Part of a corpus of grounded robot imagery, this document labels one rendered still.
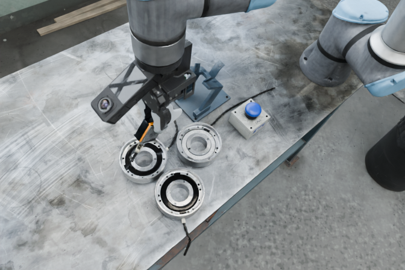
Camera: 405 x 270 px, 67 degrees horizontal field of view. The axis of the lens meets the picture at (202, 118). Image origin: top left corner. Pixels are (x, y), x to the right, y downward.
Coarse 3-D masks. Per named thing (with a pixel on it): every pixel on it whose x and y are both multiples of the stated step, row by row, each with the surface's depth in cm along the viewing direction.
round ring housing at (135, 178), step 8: (128, 144) 69; (160, 144) 69; (120, 152) 66; (144, 152) 70; (152, 152) 69; (120, 160) 66; (136, 160) 70; (152, 160) 68; (136, 168) 66; (144, 168) 66; (160, 168) 67; (128, 176) 64; (136, 176) 65; (144, 176) 66; (152, 176) 64
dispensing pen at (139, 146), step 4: (144, 120) 59; (148, 120) 59; (152, 120) 60; (140, 124) 59; (144, 124) 59; (148, 124) 58; (140, 128) 60; (144, 128) 59; (136, 132) 60; (140, 132) 60; (144, 132) 59; (136, 136) 60; (140, 136) 60; (140, 144) 62; (144, 144) 62; (136, 148) 63; (140, 148) 63; (136, 152) 64; (132, 160) 65
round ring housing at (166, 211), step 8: (176, 168) 66; (184, 168) 66; (160, 176) 65; (168, 176) 66; (192, 176) 67; (176, 184) 66; (184, 184) 66; (200, 184) 66; (168, 192) 64; (192, 192) 65; (200, 192) 65; (200, 200) 64; (160, 208) 62; (192, 208) 63; (168, 216) 63; (176, 216) 61; (184, 216) 61
